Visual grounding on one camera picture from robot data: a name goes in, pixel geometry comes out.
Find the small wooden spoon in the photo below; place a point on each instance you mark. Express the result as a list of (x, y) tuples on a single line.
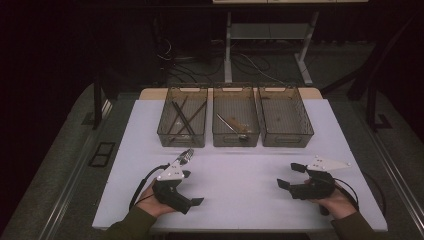
[(238, 124)]

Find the person's left hand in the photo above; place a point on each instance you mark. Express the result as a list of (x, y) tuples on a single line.
[(155, 205)]

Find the metal fork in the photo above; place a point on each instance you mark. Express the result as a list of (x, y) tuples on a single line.
[(186, 156)]

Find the white desk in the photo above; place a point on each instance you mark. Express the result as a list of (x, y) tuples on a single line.
[(228, 50)]

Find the black rectangular floor frame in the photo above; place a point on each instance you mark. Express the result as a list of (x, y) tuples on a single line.
[(91, 160)]

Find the translucent brown plastic bin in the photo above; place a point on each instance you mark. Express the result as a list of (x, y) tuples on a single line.
[(235, 103), (183, 133), (283, 116)]

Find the person's right hand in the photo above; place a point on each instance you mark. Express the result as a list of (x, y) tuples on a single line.
[(336, 203)]

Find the black metal stand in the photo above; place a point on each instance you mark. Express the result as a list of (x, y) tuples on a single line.
[(371, 100), (97, 100)]

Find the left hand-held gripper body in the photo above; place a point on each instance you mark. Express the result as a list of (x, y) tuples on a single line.
[(170, 195)]

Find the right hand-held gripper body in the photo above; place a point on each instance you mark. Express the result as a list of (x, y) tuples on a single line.
[(315, 186)]

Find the metal spoon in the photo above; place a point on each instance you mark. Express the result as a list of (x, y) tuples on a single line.
[(228, 124)]

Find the metal floor rail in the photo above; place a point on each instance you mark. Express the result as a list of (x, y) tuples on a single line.
[(400, 186), (71, 180)]

